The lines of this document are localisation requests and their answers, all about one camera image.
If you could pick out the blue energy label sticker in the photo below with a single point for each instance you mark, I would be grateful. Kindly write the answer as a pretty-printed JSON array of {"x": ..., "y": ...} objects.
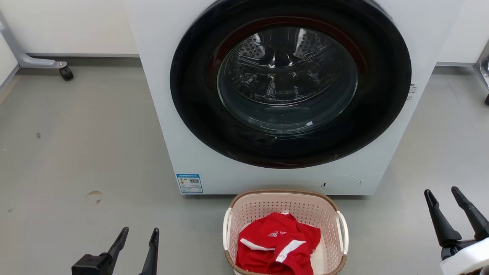
[{"x": 189, "y": 183}]

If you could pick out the grey stand leg with caster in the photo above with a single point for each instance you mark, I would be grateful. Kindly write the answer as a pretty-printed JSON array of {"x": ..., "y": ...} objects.
[
  {"x": 483, "y": 68},
  {"x": 26, "y": 61}
]

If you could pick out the red white-striped garment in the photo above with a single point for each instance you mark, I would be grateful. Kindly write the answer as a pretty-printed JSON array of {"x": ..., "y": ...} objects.
[{"x": 267, "y": 252}]

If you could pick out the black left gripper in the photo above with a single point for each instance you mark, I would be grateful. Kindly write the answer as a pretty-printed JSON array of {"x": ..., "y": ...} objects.
[{"x": 89, "y": 265}]

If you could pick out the round black glass washer door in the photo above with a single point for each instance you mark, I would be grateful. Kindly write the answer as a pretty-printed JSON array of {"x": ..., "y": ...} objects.
[{"x": 198, "y": 114}]

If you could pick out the cream perforated laundry basket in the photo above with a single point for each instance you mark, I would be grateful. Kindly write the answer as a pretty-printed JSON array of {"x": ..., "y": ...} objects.
[{"x": 301, "y": 208}]

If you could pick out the round white washer filter cover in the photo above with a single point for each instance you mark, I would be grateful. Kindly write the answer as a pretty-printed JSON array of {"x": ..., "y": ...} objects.
[{"x": 342, "y": 184}]

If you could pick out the black white-banded right gripper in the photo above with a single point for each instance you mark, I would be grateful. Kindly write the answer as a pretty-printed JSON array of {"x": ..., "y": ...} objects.
[{"x": 464, "y": 256}]

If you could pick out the white front-load washing machine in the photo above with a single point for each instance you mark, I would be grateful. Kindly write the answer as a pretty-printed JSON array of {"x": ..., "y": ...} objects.
[{"x": 160, "y": 133}]

